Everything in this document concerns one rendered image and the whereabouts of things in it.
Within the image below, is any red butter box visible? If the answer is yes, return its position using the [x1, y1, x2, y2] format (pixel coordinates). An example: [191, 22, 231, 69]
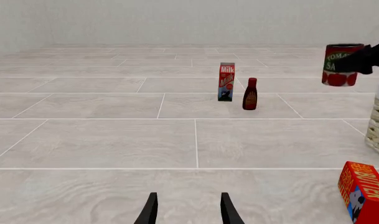
[337, 161, 379, 224]

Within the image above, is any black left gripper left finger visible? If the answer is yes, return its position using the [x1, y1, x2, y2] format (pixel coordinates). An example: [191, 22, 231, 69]
[133, 192, 159, 224]

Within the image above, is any dark red ketchup bottle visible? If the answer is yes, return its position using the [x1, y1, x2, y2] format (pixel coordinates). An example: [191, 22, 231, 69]
[242, 77, 258, 111]

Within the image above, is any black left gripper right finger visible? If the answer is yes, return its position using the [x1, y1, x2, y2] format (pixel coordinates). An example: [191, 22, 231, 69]
[220, 192, 245, 224]

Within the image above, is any red milk carton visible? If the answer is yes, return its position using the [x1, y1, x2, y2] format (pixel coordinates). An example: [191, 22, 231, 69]
[217, 62, 236, 103]

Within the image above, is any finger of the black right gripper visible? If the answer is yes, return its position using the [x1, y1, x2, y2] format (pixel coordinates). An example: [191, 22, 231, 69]
[334, 38, 379, 75]

